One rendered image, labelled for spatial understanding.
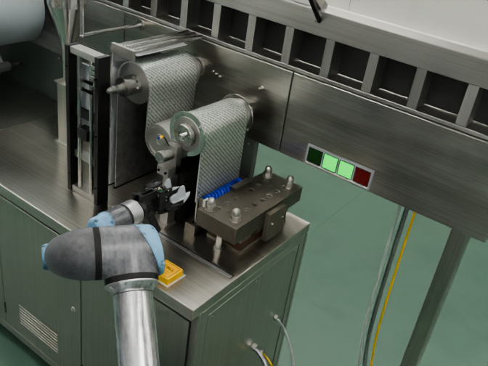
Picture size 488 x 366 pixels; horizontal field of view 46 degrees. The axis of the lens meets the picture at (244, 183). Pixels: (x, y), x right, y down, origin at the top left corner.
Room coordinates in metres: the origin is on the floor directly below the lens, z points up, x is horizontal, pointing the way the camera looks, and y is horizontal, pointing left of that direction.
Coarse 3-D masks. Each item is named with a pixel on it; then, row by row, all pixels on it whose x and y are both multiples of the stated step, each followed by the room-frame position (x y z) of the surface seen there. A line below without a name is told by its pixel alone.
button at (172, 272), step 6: (168, 264) 1.40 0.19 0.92; (174, 264) 1.40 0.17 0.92; (168, 270) 1.37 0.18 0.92; (174, 270) 1.38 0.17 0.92; (180, 270) 1.38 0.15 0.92; (162, 276) 1.34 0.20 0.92; (168, 276) 1.35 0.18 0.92; (174, 276) 1.35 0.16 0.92; (180, 276) 1.38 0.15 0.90; (168, 282) 1.33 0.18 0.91
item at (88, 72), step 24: (72, 48) 1.76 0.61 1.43; (72, 72) 1.78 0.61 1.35; (96, 72) 1.70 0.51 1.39; (72, 96) 1.78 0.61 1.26; (96, 96) 1.70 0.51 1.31; (72, 120) 1.78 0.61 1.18; (96, 120) 1.70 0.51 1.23; (72, 144) 1.77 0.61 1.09; (96, 144) 1.70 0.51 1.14; (72, 168) 1.77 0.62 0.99; (96, 168) 1.69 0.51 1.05; (96, 192) 1.69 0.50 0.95
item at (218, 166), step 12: (228, 144) 1.74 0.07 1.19; (240, 144) 1.81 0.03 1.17; (204, 156) 1.64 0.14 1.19; (216, 156) 1.70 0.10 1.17; (228, 156) 1.75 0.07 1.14; (240, 156) 1.82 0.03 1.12; (204, 168) 1.65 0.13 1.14; (216, 168) 1.70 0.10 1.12; (228, 168) 1.76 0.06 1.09; (204, 180) 1.65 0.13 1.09; (216, 180) 1.71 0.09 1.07; (228, 180) 1.77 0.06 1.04; (204, 192) 1.66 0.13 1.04
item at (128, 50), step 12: (156, 36) 1.96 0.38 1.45; (168, 36) 2.01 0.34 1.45; (180, 36) 2.01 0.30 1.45; (192, 36) 2.02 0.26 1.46; (120, 48) 1.79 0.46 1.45; (132, 48) 1.81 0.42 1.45; (144, 48) 1.81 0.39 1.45; (156, 48) 1.86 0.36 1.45; (168, 48) 1.91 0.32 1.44; (132, 60) 1.76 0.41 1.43
